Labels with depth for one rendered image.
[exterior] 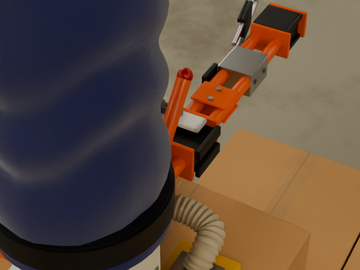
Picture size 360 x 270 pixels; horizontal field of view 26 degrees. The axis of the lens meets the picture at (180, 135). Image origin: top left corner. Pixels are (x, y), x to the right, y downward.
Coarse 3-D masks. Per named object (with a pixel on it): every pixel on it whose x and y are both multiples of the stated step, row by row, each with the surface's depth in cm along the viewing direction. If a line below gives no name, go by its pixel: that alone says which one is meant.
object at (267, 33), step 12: (264, 12) 139; (276, 12) 139; (288, 12) 139; (300, 12) 139; (252, 24) 136; (264, 24) 136; (276, 24) 136; (288, 24) 136; (300, 24) 141; (264, 36) 137; (276, 36) 135; (288, 36) 134; (300, 36) 142; (288, 48) 136
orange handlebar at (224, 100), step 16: (272, 48) 133; (224, 80) 128; (240, 80) 126; (192, 96) 122; (208, 96) 122; (224, 96) 122; (240, 96) 125; (208, 112) 123; (224, 112) 121; (176, 160) 112; (176, 176) 111; (0, 256) 100
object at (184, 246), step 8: (184, 240) 116; (176, 248) 115; (184, 248) 115; (176, 256) 114; (184, 256) 113; (168, 264) 113; (176, 264) 112; (216, 264) 113; (224, 264) 113; (232, 264) 113; (240, 264) 113
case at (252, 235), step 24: (192, 192) 128; (216, 192) 128; (240, 216) 124; (264, 216) 124; (168, 240) 120; (192, 240) 120; (240, 240) 120; (264, 240) 120; (288, 240) 120; (0, 264) 116; (264, 264) 116; (288, 264) 116
